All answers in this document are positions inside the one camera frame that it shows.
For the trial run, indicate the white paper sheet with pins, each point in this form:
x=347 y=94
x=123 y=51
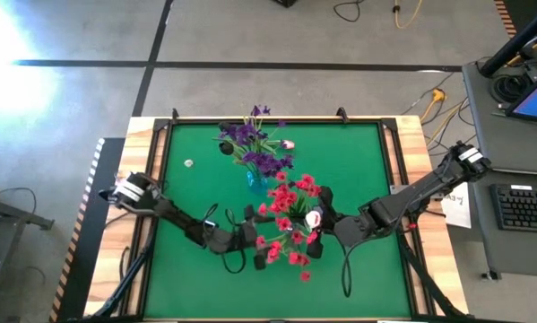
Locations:
x=458 y=211

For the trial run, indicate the purple artificial flower bunch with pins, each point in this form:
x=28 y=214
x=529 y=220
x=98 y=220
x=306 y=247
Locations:
x=268 y=163
x=243 y=133

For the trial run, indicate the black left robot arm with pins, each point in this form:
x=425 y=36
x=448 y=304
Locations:
x=174 y=215

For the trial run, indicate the small red flower sprig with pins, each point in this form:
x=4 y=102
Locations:
x=312 y=237

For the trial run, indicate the grey desk with laptop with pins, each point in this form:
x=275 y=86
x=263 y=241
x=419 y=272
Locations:
x=487 y=112

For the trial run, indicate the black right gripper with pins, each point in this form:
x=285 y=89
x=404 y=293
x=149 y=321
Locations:
x=351 y=231

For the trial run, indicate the black diagonal strut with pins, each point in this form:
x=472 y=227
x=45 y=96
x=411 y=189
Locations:
x=429 y=283
x=129 y=279

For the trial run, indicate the black pole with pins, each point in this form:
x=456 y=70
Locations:
x=510 y=49

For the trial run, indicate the small white petal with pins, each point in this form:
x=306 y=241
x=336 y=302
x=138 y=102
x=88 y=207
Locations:
x=187 y=163

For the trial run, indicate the pink artificial tulip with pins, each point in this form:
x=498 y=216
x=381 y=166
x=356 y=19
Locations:
x=313 y=219
x=288 y=144

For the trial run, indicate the black keyboard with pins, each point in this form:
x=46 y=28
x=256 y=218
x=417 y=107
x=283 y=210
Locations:
x=523 y=208

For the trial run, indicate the grey metal stand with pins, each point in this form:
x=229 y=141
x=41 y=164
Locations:
x=26 y=216

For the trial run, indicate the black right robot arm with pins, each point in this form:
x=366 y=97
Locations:
x=425 y=188

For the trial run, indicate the green table mat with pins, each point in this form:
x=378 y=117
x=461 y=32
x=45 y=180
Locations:
x=259 y=300

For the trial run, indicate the blue glass vase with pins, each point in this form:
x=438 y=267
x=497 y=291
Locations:
x=255 y=184

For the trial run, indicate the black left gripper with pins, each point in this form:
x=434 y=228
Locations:
x=227 y=238

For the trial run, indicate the grey desk with keyboard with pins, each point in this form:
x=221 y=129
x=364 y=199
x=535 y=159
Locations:
x=510 y=251

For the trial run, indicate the black table frame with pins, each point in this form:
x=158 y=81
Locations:
x=390 y=124

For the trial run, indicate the black frame clamp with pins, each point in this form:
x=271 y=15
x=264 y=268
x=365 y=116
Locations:
x=342 y=115
x=175 y=116

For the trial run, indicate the black floor mat striped edge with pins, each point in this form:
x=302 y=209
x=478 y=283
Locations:
x=89 y=251
x=505 y=18

